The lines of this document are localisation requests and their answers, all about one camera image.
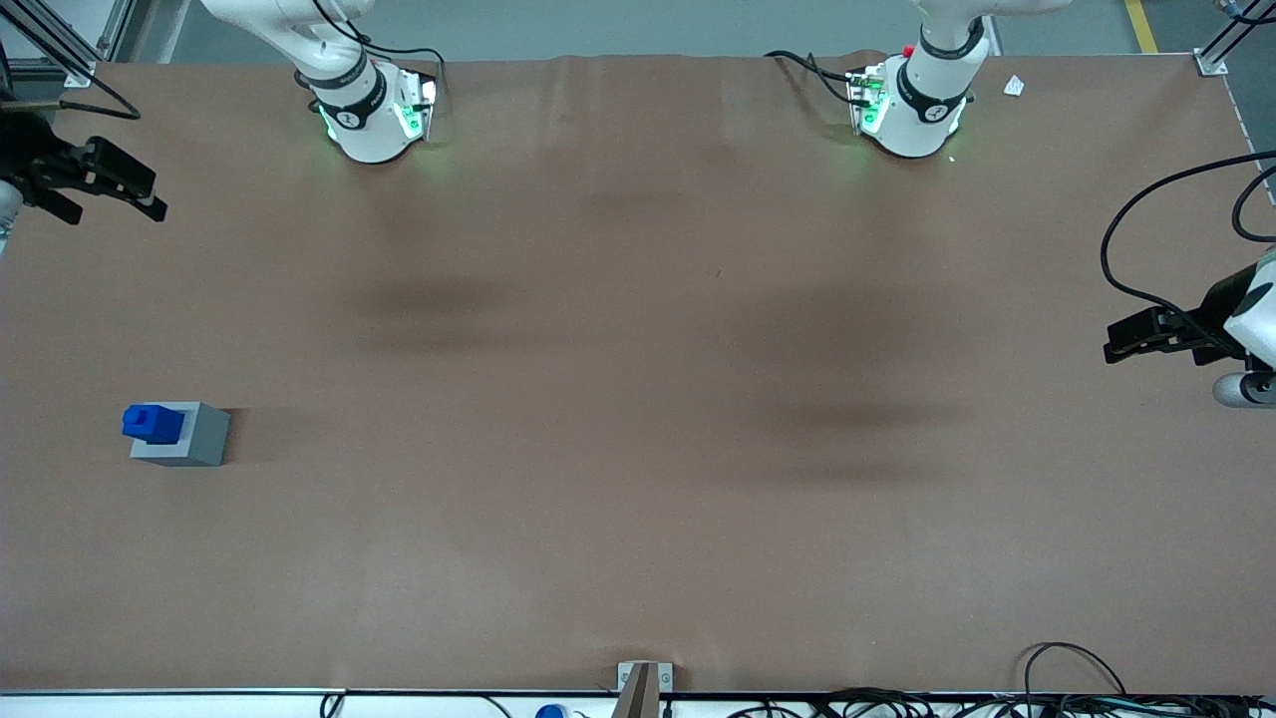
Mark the brown table mat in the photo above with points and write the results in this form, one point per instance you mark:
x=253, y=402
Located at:
x=638, y=399

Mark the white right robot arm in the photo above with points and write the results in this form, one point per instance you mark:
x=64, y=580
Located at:
x=359, y=100

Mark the gray block base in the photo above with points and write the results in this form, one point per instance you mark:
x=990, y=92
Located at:
x=194, y=439

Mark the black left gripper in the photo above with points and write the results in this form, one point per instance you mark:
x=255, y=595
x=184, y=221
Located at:
x=1215, y=311

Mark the white paper scrap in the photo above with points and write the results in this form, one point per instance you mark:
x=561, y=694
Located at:
x=1014, y=86

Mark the aluminium frame post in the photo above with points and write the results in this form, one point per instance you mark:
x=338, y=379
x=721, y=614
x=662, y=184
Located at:
x=1221, y=45
x=70, y=55

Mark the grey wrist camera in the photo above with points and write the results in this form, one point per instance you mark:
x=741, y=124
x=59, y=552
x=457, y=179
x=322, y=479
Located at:
x=1244, y=389
x=6, y=214

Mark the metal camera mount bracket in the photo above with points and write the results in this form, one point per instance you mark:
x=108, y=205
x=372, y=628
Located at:
x=643, y=686

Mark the blue round cap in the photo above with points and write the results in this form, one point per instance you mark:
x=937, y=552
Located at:
x=549, y=711

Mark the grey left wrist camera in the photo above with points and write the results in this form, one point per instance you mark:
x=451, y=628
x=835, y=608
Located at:
x=1244, y=389

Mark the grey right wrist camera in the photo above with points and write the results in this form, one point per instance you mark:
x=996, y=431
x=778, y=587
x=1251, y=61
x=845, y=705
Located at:
x=6, y=214

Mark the blue plastic part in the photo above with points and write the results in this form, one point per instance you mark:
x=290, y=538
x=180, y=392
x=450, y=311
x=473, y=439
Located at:
x=150, y=423

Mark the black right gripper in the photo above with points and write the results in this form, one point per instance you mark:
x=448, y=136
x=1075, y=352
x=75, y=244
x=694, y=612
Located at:
x=28, y=157

